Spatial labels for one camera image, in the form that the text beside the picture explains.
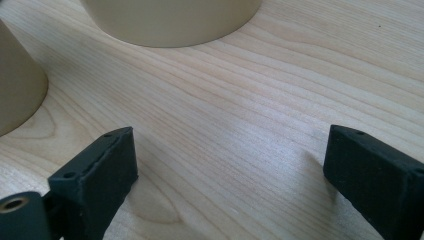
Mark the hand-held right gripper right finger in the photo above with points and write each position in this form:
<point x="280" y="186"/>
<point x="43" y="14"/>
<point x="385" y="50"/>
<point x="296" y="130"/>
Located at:
<point x="376" y="180"/>

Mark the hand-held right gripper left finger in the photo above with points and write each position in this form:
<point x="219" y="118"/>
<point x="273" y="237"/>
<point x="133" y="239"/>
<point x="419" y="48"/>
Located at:
<point x="100" y="173"/>

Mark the beige paper cup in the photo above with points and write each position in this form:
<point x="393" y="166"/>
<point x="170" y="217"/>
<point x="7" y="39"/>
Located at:
<point x="16" y="86"/>
<point x="170" y="20"/>

